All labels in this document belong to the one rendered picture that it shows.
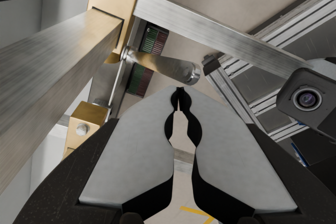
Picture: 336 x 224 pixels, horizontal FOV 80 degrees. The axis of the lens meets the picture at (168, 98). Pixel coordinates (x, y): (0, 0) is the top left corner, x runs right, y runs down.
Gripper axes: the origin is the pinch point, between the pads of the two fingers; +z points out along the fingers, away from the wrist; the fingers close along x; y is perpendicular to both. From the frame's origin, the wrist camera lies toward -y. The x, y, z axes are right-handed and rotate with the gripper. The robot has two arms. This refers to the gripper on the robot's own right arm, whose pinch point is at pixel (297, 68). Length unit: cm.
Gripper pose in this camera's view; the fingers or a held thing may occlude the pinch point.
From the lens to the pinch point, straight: 36.9
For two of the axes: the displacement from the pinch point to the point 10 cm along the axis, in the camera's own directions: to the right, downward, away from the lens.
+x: 3.7, -7.9, -4.9
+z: 0.2, -5.2, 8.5
